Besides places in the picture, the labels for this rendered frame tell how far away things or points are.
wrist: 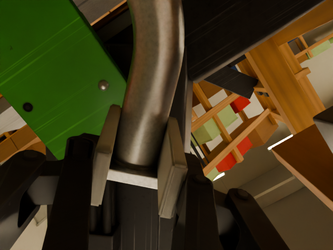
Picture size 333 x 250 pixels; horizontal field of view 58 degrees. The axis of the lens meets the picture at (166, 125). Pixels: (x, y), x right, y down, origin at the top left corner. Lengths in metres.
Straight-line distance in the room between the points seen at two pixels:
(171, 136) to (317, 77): 9.70
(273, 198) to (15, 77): 7.67
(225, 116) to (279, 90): 2.76
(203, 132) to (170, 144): 3.42
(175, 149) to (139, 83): 0.05
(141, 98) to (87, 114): 0.16
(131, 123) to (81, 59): 0.15
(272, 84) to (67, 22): 0.86
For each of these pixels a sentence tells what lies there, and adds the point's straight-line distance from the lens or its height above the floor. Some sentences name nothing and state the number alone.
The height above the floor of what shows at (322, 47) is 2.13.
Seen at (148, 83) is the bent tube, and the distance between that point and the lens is 0.17.
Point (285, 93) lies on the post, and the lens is 1.10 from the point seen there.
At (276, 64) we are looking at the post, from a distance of 1.09.
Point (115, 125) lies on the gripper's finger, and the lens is 0.17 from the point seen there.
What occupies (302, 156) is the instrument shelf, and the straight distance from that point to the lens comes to 0.74.
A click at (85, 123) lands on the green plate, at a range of 0.33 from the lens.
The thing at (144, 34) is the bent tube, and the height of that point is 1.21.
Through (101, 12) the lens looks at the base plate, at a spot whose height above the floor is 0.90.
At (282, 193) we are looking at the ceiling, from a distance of 7.88.
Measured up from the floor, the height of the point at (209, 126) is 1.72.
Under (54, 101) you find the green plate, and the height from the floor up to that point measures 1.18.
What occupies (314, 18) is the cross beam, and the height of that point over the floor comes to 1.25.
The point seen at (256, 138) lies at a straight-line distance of 4.29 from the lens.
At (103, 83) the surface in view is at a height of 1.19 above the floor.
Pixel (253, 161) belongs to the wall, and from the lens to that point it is 9.70.
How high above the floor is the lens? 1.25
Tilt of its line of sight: 3 degrees up
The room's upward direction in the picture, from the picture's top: 148 degrees clockwise
